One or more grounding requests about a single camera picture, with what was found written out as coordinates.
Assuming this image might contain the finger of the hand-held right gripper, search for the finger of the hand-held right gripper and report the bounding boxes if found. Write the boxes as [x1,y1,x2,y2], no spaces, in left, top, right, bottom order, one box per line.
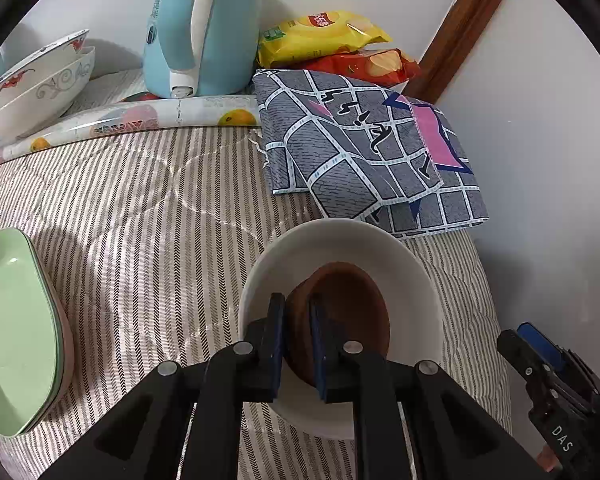
[497,322,566,413]
[550,347,600,415]

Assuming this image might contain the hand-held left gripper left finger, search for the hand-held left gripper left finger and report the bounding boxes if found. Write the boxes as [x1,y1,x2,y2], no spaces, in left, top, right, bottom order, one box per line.
[40,292,287,480]

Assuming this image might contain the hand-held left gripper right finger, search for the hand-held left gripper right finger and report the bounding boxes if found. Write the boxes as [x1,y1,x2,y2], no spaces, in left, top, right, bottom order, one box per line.
[307,300,551,480]

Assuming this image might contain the small brown bowl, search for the small brown bowl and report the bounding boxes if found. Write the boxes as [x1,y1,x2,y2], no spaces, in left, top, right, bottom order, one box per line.
[284,262,392,388]

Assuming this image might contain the blue square plate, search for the blue square plate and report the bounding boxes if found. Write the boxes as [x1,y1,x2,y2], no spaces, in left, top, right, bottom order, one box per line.
[15,232,67,433]

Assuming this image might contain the green square plate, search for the green square plate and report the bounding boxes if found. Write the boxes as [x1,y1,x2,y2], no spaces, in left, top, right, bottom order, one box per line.
[0,228,63,437]

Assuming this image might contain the grey checked cloth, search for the grey checked cloth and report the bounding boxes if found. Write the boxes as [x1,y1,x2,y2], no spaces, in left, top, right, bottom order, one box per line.
[251,67,491,238]

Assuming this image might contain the fruit print plastic mat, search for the fruit print plastic mat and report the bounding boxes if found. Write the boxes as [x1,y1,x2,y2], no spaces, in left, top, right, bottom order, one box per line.
[0,67,261,173]

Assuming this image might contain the red chip bag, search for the red chip bag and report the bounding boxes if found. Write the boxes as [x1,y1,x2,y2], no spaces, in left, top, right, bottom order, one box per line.
[305,47,422,86]

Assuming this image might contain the yellow chip bag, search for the yellow chip bag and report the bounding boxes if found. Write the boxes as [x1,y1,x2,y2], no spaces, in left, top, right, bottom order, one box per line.
[257,10,392,68]

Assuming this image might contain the light blue electric kettle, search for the light blue electric kettle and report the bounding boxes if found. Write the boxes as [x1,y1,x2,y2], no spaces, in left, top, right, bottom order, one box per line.
[143,0,268,100]

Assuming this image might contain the large white patterned bowl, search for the large white patterned bowl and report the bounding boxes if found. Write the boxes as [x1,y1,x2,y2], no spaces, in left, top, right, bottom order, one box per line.
[0,46,97,140]

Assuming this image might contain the flower print bowl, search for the flower print bowl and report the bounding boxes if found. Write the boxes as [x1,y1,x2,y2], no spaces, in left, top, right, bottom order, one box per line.
[0,29,90,108]

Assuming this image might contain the wooden door frame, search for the wooden door frame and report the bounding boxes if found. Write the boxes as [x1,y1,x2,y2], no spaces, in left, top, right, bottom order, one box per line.
[417,0,520,103]

